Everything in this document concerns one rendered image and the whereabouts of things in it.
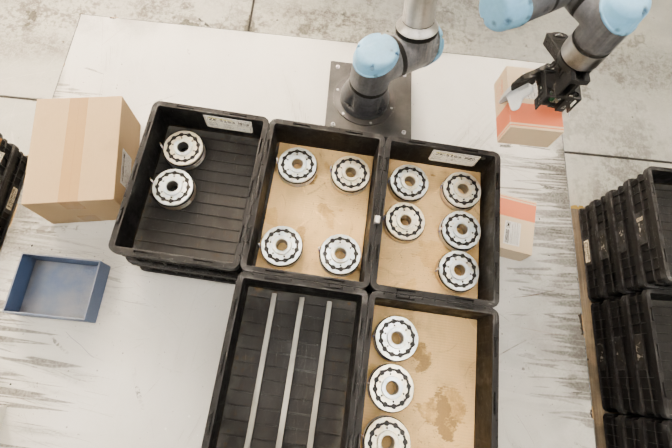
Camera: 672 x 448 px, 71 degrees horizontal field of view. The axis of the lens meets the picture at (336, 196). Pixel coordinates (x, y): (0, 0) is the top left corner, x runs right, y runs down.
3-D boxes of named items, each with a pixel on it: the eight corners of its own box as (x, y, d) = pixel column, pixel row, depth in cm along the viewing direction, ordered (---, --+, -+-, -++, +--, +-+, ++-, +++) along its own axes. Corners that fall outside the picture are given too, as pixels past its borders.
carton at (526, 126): (493, 84, 116) (506, 65, 109) (542, 89, 116) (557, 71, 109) (497, 142, 110) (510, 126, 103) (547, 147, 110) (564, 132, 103)
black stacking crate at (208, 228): (166, 123, 132) (155, 101, 121) (272, 139, 132) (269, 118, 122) (125, 262, 118) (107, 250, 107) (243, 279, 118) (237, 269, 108)
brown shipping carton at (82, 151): (134, 219, 133) (113, 199, 118) (52, 223, 131) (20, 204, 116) (140, 124, 143) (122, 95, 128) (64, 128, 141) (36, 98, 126)
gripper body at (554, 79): (531, 111, 98) (561, 77, 87) (528, 76, 101) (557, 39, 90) (567, 114, 98) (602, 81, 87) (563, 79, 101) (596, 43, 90)
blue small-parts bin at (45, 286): (111, 266, 128) (100, 260, 121) (95, 323, 123) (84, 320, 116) (36, 258, 127) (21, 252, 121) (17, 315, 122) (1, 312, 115)
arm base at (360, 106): (341, 77, 149) (344, 56, 140) (388, 82, 150) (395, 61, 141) (339, 117, 143) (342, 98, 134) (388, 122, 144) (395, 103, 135)
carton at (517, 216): (520, 261, 136) (531, 255, 129) (479, 251, 137) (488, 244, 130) (525, 210, 142) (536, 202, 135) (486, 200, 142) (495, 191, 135)
